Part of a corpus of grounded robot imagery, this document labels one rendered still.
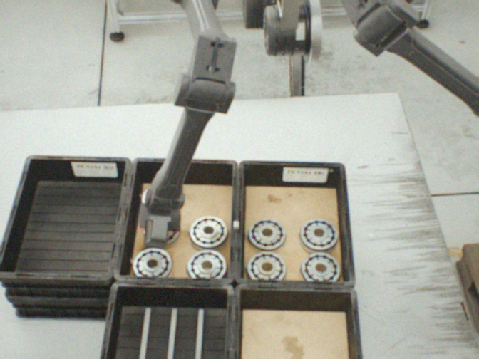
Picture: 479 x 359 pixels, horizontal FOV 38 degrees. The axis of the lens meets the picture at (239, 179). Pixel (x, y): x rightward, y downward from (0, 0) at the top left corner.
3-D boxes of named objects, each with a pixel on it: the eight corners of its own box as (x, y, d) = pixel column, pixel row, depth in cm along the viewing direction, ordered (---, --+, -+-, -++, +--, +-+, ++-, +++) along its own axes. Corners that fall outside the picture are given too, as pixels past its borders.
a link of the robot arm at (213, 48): (249, 46, 127) (196, 36, 124) (230, 111, 134) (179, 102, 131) (216, -28, 164) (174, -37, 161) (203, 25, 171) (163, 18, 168)
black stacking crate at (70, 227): (36, 181, 204) (27, 156, 195) (136, 184, 204) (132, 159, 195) (4, 300, 179) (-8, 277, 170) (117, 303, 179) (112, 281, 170)
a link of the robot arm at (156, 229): (185, 190, 163) (150, 186, 161) (182, 237, 159) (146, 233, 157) (174, 204, 174) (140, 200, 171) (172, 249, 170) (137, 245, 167)
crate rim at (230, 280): (133, 162, 196) (132, 157, 194) (238, 164, 196) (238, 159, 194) (113, 285, 171) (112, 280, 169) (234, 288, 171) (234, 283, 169)
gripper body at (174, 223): (179, 230, 178) (178, 222, 171) (139, 229, 177) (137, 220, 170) (180, 206, 180) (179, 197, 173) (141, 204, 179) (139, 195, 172)
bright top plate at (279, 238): (246, 220, 190) (246, 219, 190) (282, 217, 191) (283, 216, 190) (250, 251, 184) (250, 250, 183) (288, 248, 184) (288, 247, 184)
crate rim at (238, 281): (238, 164, 196) (239, 159, 194) (343, 167, 196) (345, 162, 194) (234, 288, 171) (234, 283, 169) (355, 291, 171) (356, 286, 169)
